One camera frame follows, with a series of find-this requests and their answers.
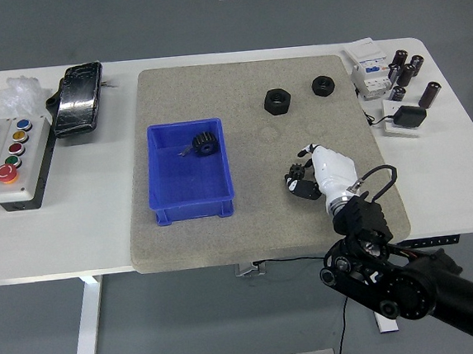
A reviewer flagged small black gear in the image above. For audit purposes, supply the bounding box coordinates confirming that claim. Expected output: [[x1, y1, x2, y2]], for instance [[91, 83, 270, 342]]
[[286, 161, 306, 182]]

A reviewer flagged large black hex nut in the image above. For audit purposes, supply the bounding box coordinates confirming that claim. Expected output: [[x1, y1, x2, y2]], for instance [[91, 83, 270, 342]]
[[262, 87, 294, 117]]

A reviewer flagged dark cylindrical capacitor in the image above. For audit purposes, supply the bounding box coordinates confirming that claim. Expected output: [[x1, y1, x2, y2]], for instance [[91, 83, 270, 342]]
[[388, 84, 408, 103], [390, 48, 410, 69], [386, 64, 402, 86], [395, 63, 419, 88], [416, 80, 442, 109], [408, 53, 427, 78]]

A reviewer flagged white circuit breaker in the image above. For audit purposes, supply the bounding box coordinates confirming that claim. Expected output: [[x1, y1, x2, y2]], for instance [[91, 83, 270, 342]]
[[341, 35, 396, 102]]

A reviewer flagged black table frame bar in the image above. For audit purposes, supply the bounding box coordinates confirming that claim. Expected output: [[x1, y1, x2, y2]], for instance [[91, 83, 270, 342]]
[[395, 234, 462, 250]]

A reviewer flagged white square panel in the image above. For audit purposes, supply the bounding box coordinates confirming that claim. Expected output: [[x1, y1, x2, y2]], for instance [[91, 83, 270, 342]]
[[377, 96, 424, 143]]

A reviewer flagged black floor cable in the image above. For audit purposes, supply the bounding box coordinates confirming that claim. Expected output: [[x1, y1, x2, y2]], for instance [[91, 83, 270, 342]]
[[251, 252, 355, 354]]

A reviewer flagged large black gear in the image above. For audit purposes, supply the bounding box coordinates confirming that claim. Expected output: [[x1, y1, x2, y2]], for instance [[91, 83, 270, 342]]
[[191, 130, 219, 158]]

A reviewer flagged white table leg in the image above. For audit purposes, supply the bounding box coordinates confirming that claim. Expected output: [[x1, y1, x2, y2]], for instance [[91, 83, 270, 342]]
[[371, 308, 400, 335], [65, 274, 111, 354]]

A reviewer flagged crumpled clear plastic bag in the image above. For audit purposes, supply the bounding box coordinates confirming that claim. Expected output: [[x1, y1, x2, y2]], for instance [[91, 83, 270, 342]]
[[0, 72, 56, 120]]

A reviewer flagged grey-brown mat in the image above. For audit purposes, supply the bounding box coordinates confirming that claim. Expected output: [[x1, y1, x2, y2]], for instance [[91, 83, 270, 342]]
[[114, 47, 414, 276]]

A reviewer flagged black film-wrapped pedal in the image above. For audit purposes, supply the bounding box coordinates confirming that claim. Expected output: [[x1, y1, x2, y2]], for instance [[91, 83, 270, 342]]
[[42, 60, 109, 140]]

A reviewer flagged black square puck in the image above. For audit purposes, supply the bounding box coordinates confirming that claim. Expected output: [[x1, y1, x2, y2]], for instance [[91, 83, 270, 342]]
[[391, 102, 429, 131]]

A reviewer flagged control box with emergency stop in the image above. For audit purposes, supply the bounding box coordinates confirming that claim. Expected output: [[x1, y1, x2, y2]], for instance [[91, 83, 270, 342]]
[[0, 113, 63, 215]]

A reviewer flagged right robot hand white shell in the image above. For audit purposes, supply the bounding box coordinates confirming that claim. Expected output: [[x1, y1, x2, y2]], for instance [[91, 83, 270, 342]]
[[281, 139, 362, 207]]

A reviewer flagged thin black puck cord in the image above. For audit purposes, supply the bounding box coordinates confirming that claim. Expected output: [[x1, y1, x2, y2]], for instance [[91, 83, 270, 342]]
[[361, 104, 399, 128]]

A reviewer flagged blue plastic box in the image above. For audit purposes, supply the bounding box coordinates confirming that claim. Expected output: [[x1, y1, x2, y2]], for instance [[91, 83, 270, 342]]
[[143, 116, 238, 227]]

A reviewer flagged small black hex nut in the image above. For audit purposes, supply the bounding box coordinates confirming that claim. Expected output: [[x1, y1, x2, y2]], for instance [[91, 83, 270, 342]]
[[310, 74, 337, 97]]

